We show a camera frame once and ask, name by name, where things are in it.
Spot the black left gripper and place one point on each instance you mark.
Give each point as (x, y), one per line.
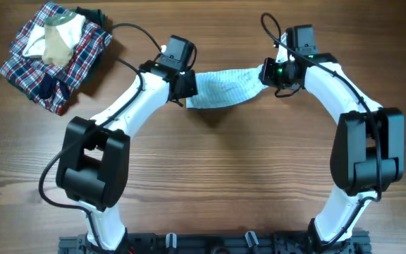
(191, 89)

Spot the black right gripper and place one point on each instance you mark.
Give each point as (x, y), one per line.
(266, 75)

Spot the light blue striped shorts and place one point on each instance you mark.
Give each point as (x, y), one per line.
(219, 89)

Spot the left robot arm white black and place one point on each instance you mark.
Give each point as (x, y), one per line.
(93, 166)

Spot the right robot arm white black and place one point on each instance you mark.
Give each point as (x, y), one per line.
(368, 148)

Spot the dark green folded garment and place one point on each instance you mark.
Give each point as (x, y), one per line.
(93, 15)

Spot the tan sock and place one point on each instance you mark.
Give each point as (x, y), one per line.
(56, 52)

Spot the navy blue sock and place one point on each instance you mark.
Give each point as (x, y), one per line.
(48, 85)

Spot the red blue plaid shirt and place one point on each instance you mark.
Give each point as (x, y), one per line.
(25, 73)

